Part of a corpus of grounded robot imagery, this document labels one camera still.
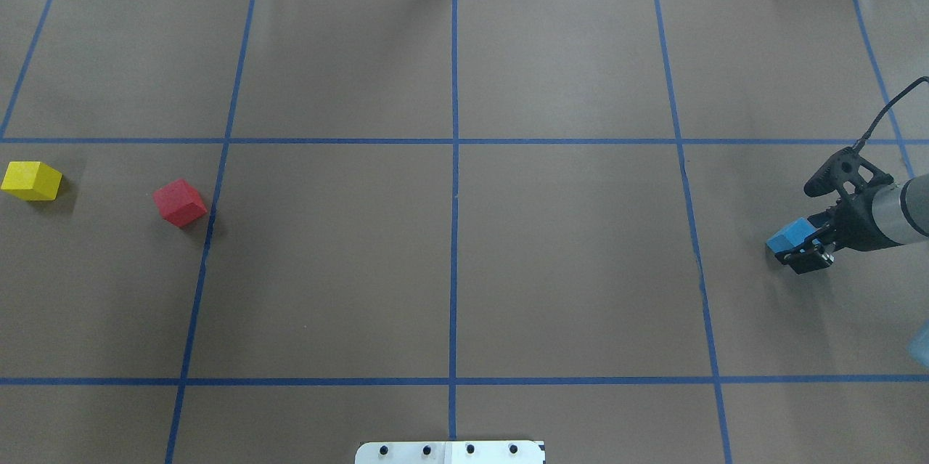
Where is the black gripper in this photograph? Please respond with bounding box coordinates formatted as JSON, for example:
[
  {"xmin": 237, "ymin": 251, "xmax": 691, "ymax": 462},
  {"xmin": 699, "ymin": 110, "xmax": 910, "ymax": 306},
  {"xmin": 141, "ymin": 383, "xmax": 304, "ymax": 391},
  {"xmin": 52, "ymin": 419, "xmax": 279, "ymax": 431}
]
[{"xmin": 777, "ymin": 182, "xmax": 895, "ymax": 274}]

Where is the blue block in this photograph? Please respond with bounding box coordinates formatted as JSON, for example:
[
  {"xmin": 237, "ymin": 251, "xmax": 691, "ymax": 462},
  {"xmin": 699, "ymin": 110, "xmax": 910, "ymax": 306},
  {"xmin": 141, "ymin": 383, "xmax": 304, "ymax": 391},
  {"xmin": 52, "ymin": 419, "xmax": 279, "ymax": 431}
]
[{"xmin": 765, "ymin": 218, "xmax": 817, "ymax": 255}]

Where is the red block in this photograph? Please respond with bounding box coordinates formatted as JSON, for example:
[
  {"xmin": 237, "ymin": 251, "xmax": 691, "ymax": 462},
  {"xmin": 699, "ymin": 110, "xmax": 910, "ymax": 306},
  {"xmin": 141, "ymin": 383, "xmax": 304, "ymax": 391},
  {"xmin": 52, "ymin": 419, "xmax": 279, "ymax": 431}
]
[{"xmin": 152, "ymin": 179, "xmax": 208, "ymax": 228}]

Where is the yellow block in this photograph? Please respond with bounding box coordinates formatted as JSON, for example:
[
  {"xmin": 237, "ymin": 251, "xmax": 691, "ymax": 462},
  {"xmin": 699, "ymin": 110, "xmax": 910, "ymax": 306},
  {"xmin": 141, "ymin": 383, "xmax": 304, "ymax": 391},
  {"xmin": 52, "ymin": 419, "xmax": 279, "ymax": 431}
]
[{"xmin": 2, "ymin": 160, "xmax": 63, "ymax": 202}]

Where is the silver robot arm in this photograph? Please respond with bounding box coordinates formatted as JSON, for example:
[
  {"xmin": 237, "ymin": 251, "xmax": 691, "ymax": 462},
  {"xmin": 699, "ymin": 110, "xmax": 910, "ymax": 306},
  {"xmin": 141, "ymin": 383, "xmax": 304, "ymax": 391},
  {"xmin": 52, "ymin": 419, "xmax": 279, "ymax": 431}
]
[{"xmin": 766, "ymin": 175, "xmax": 928, "ymax": 274}]

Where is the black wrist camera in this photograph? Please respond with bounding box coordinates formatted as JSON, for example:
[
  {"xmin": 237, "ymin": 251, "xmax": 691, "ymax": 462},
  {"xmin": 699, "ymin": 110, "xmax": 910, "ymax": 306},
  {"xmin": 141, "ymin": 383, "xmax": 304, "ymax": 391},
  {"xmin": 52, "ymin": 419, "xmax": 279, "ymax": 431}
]
[{"xmin": 803, "ymin": 147, "xmax": 895, "ymax": 198}]

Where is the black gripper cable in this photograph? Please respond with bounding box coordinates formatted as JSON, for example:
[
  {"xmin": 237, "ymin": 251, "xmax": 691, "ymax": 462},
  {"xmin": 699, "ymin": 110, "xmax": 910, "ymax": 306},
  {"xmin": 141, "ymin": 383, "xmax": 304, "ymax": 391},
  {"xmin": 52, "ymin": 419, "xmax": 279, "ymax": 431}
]
[{"xmin": 854, "ymin": 76, "xmax": 929, "ymax": 152}]

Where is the white camera post base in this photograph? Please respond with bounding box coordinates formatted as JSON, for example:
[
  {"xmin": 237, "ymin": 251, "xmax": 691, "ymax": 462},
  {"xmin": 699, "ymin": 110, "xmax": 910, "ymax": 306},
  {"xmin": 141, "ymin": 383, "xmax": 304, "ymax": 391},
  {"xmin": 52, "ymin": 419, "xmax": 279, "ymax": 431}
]
[{"xmin": 354, "ymin": 440, "xmax": 547, "ymax": 463}]

